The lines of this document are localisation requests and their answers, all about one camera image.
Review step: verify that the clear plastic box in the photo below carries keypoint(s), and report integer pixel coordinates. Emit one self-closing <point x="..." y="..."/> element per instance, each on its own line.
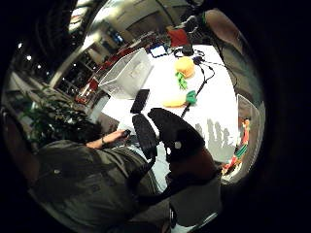
<point x="248" y="129"/>

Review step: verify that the tablet with bright screen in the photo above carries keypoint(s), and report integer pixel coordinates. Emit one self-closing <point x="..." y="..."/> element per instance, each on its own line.
<point x="158" y="51"/>

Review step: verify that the round orange plush fruit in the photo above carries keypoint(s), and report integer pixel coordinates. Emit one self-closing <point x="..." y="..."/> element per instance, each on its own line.
<point x="184" y="67"/>

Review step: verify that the small black box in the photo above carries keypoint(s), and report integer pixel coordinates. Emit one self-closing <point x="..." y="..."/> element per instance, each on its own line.
<point x="188" y="49"/>

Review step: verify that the colourful toy figure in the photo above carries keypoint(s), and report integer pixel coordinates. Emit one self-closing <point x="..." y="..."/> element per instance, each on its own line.
<point x="242" y="145"/>

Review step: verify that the long yellow plush fruit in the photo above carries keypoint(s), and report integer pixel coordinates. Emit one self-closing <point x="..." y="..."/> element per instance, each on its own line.
<point x="176" y="100"/>

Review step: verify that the black rod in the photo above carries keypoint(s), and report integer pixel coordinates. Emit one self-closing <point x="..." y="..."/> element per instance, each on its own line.
<point x="194" y="97"/>

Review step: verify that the small dark adapter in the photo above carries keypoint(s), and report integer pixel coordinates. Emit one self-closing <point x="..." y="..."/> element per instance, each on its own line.
<point x="197" y="59"/>

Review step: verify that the green potted plant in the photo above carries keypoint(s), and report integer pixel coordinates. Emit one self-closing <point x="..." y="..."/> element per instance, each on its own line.
<point x="48" y="121"/>

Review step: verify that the black wristwatch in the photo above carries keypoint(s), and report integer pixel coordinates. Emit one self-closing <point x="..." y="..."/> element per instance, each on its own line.
<point x="103" y="141"/>

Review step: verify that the red chair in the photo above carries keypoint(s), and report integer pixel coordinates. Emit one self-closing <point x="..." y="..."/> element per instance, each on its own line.
<point x="178" y="37"/>

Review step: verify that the person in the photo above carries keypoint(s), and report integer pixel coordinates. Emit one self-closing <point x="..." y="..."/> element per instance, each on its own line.
<point x="226" y="35"/>
<point x="87" y="184"/>

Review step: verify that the flat black remote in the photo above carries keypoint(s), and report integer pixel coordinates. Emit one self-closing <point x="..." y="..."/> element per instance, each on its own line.
<point x="140" y="101"/>

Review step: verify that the small black handheld device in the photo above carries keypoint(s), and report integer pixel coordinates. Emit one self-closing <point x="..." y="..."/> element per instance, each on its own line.
<point x="126" y="133"/>

